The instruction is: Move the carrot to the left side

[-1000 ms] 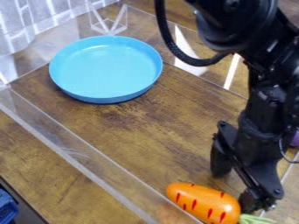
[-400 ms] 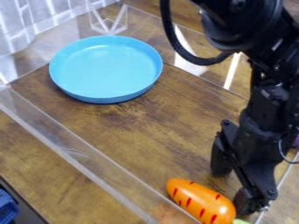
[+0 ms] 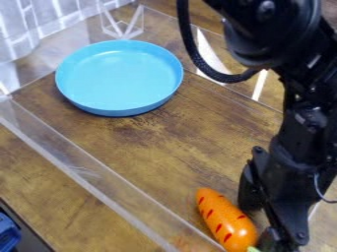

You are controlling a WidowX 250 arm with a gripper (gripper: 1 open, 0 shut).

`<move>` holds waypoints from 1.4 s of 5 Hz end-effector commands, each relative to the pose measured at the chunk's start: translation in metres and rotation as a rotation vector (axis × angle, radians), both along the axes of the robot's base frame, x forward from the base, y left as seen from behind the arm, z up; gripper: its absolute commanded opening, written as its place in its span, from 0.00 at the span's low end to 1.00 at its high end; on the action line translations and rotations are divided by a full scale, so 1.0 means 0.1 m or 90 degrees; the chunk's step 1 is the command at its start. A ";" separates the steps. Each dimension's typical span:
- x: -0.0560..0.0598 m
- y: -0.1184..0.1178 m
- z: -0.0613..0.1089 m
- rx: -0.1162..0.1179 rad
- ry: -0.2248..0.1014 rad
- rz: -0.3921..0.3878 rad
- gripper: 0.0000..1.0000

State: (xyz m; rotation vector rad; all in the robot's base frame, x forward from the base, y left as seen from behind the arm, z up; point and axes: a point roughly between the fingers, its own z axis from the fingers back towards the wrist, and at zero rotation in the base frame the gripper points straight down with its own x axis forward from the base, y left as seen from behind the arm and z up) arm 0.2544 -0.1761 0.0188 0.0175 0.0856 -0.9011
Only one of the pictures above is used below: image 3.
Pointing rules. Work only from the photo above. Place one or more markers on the blue object at corner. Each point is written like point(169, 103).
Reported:
point(10, 234)

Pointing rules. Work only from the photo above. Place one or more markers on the orange toy carrot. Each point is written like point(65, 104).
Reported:
point(230, 226)

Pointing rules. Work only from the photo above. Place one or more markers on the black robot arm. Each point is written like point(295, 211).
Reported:
point(283, 35)

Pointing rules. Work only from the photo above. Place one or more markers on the blue plastic plate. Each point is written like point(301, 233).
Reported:
point(119, 78)

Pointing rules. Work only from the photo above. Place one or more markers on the clear acrylic enclosure wall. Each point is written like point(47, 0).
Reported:
point(106, 184)

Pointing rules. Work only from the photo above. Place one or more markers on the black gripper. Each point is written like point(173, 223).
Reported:
point(284, 181)

